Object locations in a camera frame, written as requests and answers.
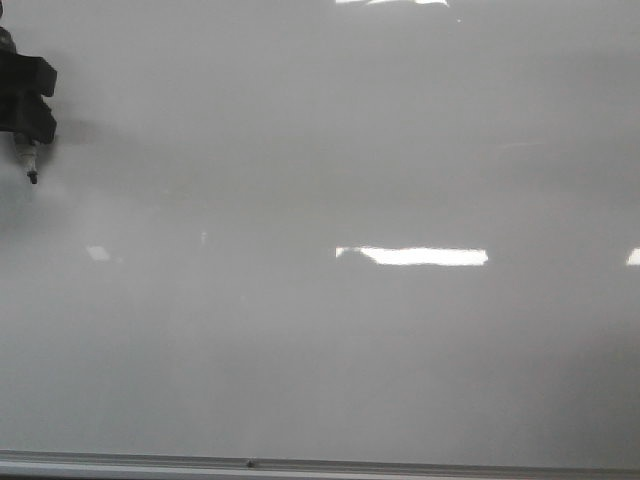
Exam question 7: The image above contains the white whiteboard with aluminium frame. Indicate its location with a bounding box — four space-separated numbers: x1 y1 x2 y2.
1 1 639 479

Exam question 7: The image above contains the white whiteboard marker black tip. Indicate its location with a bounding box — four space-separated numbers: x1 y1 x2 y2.
13 133 38 185

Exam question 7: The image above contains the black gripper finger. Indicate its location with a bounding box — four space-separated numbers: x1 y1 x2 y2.
1 92 57 143
1 52 57 97

